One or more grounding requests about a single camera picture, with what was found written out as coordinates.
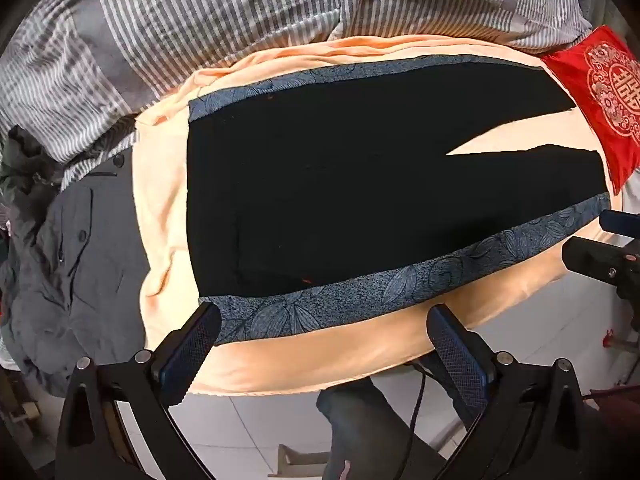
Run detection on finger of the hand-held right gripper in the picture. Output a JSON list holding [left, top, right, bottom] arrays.
[[599, 209, 640, 238], [561, 236, 640, 283]]

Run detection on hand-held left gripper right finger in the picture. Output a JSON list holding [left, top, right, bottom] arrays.
[[426, 304, 608, 480]]

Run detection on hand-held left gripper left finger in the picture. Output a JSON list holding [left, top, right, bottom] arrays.
[[55, 302, 223, 480]]

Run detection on black pants with blue trim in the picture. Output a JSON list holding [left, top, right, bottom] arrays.
[[187, 55, 613, 346]]

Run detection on peach blanket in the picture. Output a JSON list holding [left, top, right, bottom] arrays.
[[132, 34, 626, 396]]

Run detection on person's leg in jeans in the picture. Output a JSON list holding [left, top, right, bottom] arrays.
[[315, 375, 451, 480]]

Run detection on red embroidered pillow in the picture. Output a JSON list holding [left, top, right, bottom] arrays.
[[542, 25, 640, 196]]

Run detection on dark grey jacket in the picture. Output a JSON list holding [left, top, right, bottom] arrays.
[[0, 147, 151, 396]]

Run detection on beige cardboard box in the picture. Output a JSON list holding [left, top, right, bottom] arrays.
[[267, 442, 332, 480]]

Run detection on dark green garment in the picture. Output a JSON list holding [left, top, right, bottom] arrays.
[[0, 125, 68, 241]]

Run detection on grey white striped duvet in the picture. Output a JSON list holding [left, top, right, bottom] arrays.
[[0, 0, 608, 191]]

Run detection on black cable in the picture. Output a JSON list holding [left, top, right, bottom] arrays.
[[407, 360, 433, 443]]

